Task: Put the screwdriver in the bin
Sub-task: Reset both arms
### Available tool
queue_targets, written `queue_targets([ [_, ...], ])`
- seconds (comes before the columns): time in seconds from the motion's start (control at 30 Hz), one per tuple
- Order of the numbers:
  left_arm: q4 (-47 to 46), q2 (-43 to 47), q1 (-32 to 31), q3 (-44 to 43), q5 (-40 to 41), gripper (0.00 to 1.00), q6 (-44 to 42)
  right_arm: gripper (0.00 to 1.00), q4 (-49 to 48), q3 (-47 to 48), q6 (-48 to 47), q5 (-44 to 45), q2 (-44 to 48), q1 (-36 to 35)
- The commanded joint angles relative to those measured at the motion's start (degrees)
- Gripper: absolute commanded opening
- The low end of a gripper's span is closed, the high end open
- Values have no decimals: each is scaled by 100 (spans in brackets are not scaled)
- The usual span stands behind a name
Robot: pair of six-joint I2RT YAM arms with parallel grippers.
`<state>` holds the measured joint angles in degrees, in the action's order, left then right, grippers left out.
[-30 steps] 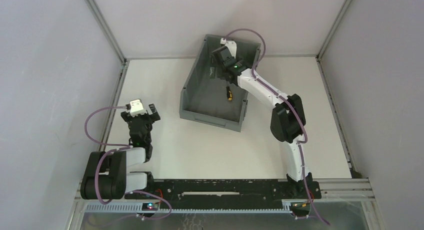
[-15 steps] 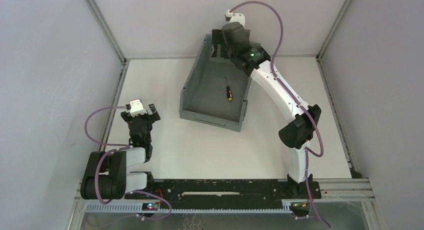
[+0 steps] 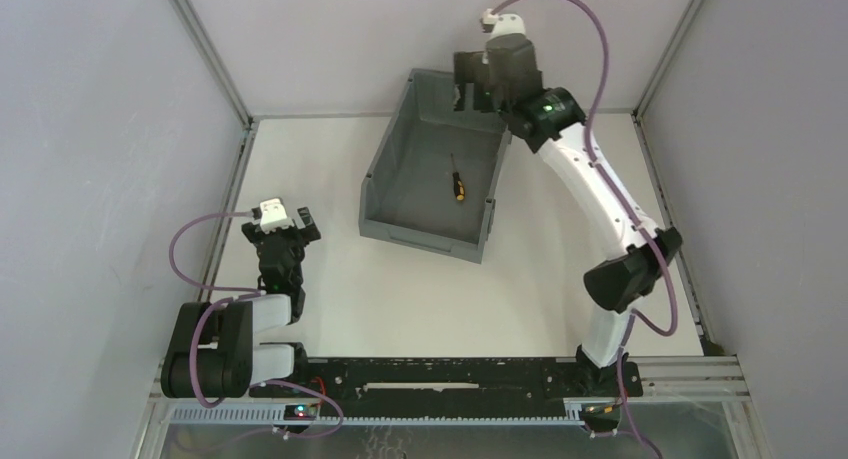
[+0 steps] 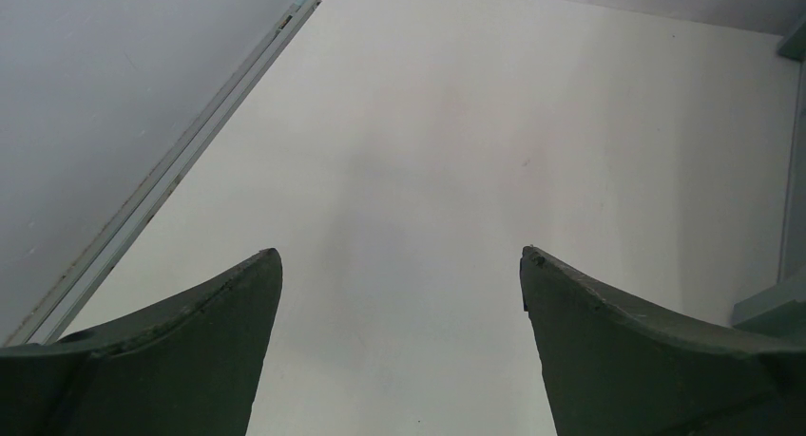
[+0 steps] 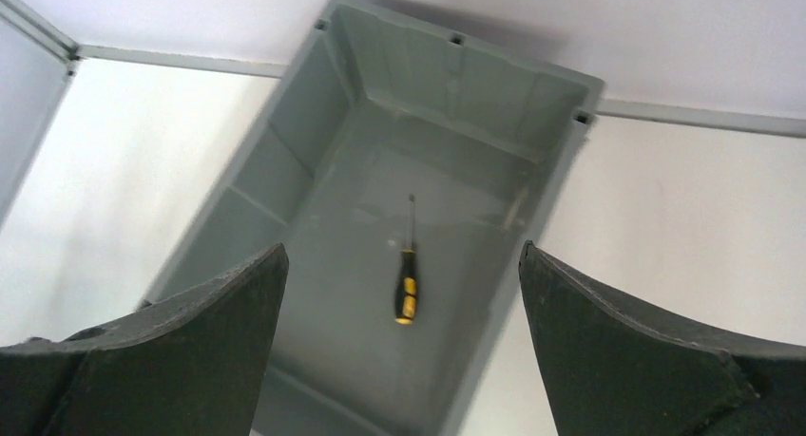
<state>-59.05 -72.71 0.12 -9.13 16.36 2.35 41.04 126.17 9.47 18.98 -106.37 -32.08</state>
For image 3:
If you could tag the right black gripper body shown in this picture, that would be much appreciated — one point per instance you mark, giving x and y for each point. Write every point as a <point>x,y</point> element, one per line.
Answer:
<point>469,68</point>

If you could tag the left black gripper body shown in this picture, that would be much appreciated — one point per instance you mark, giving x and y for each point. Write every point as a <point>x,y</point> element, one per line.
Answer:
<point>279,236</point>

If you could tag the black yellow handled screwdriver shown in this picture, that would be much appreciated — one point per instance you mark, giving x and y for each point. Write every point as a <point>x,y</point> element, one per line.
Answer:
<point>457,183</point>

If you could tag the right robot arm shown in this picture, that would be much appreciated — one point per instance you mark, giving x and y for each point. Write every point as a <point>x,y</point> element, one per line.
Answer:
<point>636,251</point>

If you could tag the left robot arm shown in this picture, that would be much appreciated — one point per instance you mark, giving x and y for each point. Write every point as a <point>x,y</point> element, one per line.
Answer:
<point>212,354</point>

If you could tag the grey plastic storage bin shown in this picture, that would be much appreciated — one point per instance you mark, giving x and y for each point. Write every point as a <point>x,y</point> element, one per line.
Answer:
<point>407,196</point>

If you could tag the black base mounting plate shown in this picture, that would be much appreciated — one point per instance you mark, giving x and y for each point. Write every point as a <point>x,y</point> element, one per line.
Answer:
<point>462,385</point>

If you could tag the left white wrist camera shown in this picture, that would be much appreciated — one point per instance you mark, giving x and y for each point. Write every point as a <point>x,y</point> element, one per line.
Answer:
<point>271,215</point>

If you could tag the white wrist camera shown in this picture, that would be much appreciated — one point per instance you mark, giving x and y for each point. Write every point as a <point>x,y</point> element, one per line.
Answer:
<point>271,215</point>
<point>500,24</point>

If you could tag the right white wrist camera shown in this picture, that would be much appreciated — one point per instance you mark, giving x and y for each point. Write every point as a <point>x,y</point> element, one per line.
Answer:
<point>500,24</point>

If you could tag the grey slotted cable duct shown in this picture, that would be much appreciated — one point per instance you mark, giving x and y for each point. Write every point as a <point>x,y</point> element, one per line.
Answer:
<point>284,414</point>

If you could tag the left aluminium frame rail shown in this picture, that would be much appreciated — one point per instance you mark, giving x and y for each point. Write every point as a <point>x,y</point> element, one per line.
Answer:
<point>196,31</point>

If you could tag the aluminium frame rail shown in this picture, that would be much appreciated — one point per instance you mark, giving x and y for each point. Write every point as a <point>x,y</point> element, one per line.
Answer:
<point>682,28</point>
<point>196,31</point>

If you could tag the right aluminium frame rail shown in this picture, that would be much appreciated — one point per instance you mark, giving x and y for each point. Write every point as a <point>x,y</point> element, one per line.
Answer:
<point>682,28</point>

